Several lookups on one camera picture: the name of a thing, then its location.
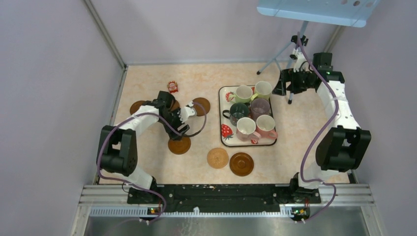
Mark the light green mug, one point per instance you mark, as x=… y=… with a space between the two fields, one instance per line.
x=242 y=94

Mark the purple mug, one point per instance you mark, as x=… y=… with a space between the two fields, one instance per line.
x=259 y=106

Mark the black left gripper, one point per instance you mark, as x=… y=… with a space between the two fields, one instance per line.
x=172 y=134

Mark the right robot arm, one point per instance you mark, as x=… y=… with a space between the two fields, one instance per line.
x=345 y=143

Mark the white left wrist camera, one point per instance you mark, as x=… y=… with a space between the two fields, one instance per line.
x=186 y=112

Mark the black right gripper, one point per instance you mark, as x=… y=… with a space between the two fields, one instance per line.
x=287 y=75

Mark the woven rattan coaster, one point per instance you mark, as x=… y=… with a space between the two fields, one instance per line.
x=217 y=158

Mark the yellow-green mug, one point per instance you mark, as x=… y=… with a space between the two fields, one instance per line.
x=262 y=89

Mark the dark brown wooden coaster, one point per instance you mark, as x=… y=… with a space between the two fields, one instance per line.
x=201 y=106

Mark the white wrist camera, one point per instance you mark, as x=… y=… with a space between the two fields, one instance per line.
x=298 y=57
x=186 y=112

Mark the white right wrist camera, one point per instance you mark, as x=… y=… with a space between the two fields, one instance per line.
x=298 y=57

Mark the aluminium frame rail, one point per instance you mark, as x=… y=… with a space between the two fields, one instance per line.
x=344 y=210

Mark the red snack packet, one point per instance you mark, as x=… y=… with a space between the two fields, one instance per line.
x=172 y=87

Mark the light blue panel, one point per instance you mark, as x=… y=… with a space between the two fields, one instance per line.
x=350 y=13

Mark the brown wooden round coaster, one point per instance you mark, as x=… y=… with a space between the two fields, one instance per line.
x=135 y=106

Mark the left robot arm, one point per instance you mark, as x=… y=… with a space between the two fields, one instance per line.
x=117 y=151

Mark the pale pink mug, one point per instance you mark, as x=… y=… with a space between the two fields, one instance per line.
x=246 y=130

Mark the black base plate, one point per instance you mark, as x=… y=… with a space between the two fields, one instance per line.
x=223 y=198

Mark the dark brown round coaster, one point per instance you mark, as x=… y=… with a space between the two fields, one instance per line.
x=241 y=164

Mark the dark green mug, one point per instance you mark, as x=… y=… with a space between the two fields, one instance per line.
x=236 y=112

